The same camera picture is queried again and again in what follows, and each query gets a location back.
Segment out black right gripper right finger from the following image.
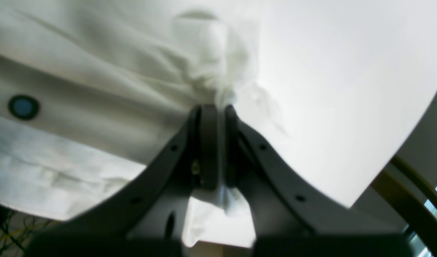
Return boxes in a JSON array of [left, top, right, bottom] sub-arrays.
[[224, 105, 412, 257]]

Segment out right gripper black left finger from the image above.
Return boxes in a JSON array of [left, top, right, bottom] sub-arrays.
[[25, 105, 218, 257]]

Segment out white printed T-shirt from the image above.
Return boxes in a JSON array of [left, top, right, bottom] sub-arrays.
[[0, 0, 290, 247]]

